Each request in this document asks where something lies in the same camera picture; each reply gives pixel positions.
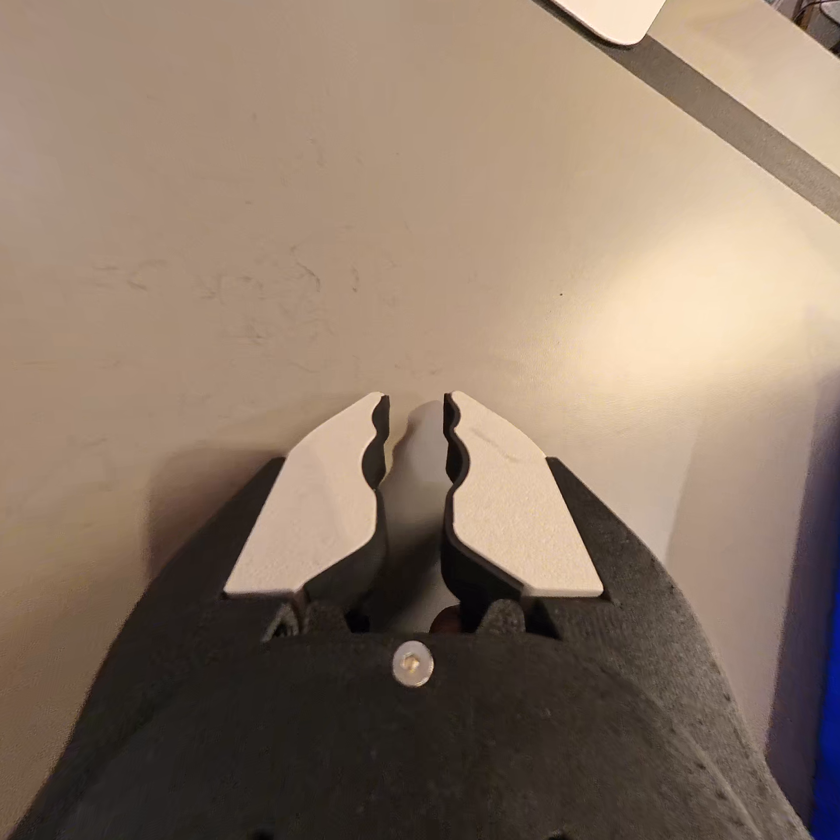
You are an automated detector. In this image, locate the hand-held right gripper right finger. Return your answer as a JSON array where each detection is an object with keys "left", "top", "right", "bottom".
[{"left": 440, "top": 390, "right": 605, "bottom": 614}]

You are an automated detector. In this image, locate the white metal stand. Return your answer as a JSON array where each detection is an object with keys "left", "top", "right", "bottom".
[{"left": 548, "top": 0, "right": 665, "bottom": 47}]

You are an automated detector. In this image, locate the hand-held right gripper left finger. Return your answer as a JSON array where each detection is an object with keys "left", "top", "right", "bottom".
[{"left": 222, "top": 391, "right": 392, "bottom": 614}]

